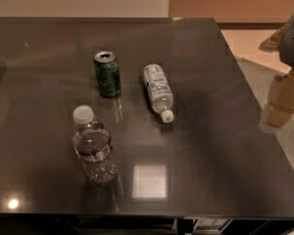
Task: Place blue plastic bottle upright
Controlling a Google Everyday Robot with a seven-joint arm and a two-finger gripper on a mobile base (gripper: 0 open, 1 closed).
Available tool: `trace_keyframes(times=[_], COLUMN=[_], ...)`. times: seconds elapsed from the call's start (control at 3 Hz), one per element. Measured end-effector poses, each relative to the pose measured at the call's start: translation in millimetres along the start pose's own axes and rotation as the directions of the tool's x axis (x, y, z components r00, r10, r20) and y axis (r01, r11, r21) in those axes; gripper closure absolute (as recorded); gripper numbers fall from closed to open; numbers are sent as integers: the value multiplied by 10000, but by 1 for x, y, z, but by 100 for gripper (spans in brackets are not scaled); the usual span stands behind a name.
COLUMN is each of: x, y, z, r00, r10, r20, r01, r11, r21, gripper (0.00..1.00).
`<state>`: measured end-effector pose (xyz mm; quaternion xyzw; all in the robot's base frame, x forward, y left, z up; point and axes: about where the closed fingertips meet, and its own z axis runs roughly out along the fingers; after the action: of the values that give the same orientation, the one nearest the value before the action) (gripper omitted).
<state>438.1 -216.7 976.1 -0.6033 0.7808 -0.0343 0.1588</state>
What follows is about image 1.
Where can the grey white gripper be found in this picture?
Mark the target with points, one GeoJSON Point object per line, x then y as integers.
{"type": "Point", "coordinates": [280, 107]}

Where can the blue label plastic bottle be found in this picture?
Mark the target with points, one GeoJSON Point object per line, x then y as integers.
{"type": "Point", "coordinates": [159, 92]}

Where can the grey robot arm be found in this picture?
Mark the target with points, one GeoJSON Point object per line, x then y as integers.
{"type": "Point", "coordinates": [279, 108]}

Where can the clear red label water bottle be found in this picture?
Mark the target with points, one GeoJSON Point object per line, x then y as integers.
{"type": "Point", "coordinates": [92, 142]}

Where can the white label under table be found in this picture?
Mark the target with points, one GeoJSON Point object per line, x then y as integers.
{"type": "Point", "coordinates": [210, 226]}

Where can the green soda can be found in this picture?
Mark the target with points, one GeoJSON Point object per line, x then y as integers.
{"type": "Point", "coordinates": [108, 74]}

